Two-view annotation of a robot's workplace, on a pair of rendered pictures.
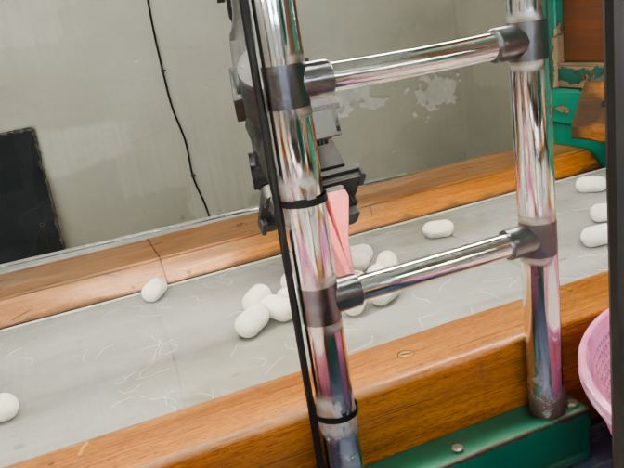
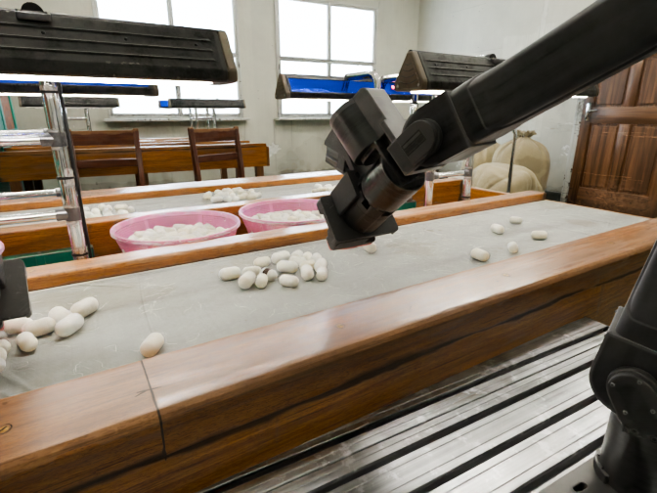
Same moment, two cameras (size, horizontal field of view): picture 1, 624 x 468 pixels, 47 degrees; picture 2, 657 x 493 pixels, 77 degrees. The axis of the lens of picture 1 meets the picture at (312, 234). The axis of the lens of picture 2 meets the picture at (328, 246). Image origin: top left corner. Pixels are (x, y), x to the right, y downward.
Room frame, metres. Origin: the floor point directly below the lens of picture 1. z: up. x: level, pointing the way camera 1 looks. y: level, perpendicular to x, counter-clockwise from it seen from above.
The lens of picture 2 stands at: (1.12, 0.27, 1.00)
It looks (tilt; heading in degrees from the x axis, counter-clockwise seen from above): 18 degrees down; 167
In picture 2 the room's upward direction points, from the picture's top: straight up
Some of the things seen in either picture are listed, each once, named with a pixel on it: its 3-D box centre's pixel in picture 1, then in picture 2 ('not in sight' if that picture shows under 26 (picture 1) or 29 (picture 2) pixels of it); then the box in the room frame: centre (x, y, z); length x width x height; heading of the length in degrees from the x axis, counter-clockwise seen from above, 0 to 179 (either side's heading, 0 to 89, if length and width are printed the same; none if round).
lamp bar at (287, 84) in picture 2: not in sight; (364, 89); (-0.30, 0.71, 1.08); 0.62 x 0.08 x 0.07; 109
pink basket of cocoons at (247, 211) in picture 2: not in sight; (292, 227); (0.10, 0.41, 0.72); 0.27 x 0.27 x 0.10
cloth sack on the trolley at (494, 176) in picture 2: not in sight; (493, 188); (-1.96, 2.38, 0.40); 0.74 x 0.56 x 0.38; 107
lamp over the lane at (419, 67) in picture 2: not in sight; (511, 77); (0.23, 0.90, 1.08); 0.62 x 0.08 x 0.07; 109
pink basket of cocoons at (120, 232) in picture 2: not in sight; (180, 244); (0.19, 0.14, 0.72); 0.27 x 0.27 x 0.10
